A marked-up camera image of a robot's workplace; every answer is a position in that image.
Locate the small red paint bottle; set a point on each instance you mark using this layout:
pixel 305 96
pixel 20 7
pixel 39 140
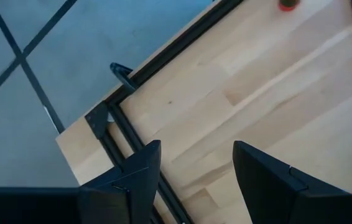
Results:
pixel 289 3

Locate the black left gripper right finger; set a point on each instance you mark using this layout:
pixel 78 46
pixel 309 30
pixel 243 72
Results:
pixel 269 186

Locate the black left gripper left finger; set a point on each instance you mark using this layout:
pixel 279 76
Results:
pixel 129 193

